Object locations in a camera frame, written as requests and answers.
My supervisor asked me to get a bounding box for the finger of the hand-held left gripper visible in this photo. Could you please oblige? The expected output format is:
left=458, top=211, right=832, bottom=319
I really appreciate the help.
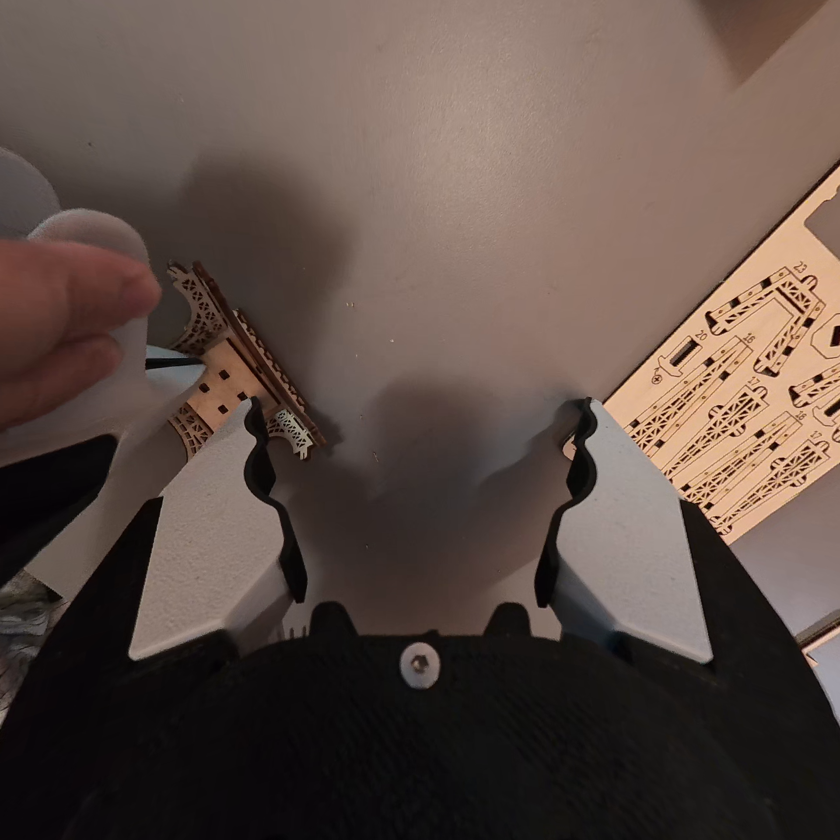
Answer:
left=0, top=209, right=165, bottom=469
left=123, top=364, right=212, bottom=437

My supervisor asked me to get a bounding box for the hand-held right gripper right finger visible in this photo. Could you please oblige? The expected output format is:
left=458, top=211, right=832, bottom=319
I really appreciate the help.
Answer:
left=533, top=396, right=715, bottom=664

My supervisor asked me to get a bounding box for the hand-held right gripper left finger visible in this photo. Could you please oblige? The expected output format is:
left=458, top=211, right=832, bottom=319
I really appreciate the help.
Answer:
left=128, top=399, right=309, bottom=662

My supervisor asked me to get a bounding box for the wooden tower base model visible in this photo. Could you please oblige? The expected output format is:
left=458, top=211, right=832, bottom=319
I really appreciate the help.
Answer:
left=166, top=260, right=329, bottom=460

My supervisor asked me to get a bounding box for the grey desk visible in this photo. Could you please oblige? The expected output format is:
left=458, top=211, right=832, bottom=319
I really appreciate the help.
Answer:
left=0, top=0, right=840, bottom=651

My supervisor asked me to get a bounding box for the person's left hand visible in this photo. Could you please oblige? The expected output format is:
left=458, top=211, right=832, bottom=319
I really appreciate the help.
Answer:
left=0, top=238, right=164, bottom=434

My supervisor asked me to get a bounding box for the wooden sheet with tower parts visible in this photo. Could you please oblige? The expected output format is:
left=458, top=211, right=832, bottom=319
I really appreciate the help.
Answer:
left=602, top=161, right=840, bottom=546

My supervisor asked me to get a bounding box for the empty wooden sheet frame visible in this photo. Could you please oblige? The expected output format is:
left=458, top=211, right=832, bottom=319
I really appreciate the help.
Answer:
left=799, top=623, right=840, bottom=669

